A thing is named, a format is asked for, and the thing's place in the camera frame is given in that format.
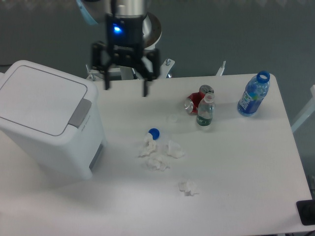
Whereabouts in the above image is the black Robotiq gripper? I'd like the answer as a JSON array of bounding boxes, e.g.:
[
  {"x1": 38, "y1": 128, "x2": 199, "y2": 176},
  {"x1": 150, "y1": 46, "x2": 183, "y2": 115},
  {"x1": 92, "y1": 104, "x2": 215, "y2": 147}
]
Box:
[{"x1": 91, "y1": 13, "x2": 161, "y2": 97}]

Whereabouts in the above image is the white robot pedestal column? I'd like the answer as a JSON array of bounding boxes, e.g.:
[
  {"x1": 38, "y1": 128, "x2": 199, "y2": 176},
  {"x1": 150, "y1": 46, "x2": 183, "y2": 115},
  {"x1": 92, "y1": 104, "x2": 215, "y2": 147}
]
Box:
[{"x1": 119, "y1": 12, "x2": 162, "y2": 81}]

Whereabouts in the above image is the crumpled tissue left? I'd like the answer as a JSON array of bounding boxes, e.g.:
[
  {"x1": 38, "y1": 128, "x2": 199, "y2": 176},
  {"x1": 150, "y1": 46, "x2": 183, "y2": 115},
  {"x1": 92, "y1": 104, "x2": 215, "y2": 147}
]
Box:
[{"x1": 138, "y1": 133, "x2": 157, "y2": 157}]

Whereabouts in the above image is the clear green-label bottle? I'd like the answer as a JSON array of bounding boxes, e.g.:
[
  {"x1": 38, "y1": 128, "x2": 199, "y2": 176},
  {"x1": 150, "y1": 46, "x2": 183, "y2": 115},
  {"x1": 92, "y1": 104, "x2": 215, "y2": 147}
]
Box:
[{"x1": 196, "y1": 92, "x2": 215, "y2": 126}]

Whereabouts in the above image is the white trash can lid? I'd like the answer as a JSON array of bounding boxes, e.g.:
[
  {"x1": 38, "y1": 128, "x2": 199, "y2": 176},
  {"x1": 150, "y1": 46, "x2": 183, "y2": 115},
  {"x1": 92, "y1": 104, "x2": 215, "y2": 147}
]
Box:
[{"x1": 0, "y1": 65, "x2": 87, "y2": 136}]

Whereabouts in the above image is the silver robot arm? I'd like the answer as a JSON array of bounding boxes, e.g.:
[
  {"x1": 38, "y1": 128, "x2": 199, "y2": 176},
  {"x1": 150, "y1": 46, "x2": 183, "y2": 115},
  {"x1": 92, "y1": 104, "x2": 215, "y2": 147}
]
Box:
[{"x1": 76, "y1": 0, "x2": 160, "y2": 97}]

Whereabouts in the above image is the blue bottle cap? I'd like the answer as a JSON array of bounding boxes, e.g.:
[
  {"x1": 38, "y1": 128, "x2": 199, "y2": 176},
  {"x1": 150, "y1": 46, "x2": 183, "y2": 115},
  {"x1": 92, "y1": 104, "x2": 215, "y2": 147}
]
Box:
[{"x1": 148, "y1": 128, "x2": 160, "y2": 140}]

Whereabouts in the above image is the black device at edge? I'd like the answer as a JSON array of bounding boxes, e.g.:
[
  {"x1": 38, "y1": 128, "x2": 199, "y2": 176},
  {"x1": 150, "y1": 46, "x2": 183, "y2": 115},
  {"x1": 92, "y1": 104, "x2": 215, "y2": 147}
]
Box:
[{"x1": 296, "y1": 200, "x2": 315, "y2": 226}]

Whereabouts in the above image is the crushed red soda can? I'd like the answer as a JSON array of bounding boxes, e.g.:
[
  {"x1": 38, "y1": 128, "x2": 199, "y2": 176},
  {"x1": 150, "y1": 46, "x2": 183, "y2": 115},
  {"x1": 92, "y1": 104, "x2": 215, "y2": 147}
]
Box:
[{"x1": 184, "y1": 85, "x2": 214, "y2": 115}]

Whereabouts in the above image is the white frame at right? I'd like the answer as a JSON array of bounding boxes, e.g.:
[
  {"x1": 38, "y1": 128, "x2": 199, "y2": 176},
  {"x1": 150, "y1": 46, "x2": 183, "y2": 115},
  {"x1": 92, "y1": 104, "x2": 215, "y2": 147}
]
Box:
[{"x1": 291, "y1": 85, "x2": 315, "y2": 133}]

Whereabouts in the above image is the crumpled tissue right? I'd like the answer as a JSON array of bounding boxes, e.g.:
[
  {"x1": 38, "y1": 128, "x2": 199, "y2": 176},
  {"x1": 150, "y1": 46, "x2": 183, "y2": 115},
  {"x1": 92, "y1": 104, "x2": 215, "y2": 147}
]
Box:
[{"x1": 166, "y1": 140, "x2": 185, "y2": 159}]

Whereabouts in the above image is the crumpled tissue middle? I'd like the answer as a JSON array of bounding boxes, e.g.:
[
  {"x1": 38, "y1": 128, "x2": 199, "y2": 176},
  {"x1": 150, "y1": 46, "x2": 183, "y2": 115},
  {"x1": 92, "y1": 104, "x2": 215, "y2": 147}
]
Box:
[{"x1": 145, "y1": 153, "x2": 170, "y2": 172}]

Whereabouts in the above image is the white pedestal base frame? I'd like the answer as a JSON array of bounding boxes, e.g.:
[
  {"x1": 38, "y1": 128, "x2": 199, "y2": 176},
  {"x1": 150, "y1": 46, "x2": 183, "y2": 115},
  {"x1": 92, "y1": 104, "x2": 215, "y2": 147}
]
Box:
[{"x1": 85, "y1": 58, "x2": 227, "y2": 81}]

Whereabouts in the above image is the crumpled tissue lower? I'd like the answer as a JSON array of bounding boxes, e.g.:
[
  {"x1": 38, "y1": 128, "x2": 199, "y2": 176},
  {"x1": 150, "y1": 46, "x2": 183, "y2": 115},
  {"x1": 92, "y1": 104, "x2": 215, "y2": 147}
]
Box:
[{"x1": 178, "y1": 180, "x2": 200, "y2": 196}]

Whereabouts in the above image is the blue plastic drink bottle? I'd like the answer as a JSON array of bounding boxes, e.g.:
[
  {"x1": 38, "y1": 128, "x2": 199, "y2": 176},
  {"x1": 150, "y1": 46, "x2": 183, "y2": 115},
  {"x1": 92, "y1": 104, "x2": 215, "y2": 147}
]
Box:
[{"x1": 237, "y1": 70, "x2": 270, "y2": 117}]

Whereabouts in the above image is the crumpled tissue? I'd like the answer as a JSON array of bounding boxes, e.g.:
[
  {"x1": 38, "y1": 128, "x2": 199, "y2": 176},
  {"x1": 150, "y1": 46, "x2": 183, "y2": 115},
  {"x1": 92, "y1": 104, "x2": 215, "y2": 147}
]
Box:
[
  {"x1": 138, "y1": 133, "x2": 157, "y2": 157},
  {"x1": 166, "y1": 140, "x2": 185, "y2": 159},
  {"x1": 145, "y1": 153, "x2": 170, "y2": 172},
  {"x1": 178, "y1": 180, "x2": 200, "y2": 196}
]

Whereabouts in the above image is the white trash can body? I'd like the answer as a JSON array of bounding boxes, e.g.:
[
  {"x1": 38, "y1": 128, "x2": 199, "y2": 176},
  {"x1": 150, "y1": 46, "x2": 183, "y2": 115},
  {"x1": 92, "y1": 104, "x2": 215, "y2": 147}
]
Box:
[{"x1": 0, "y1": 60, "x2": 106, "y2": 179}]

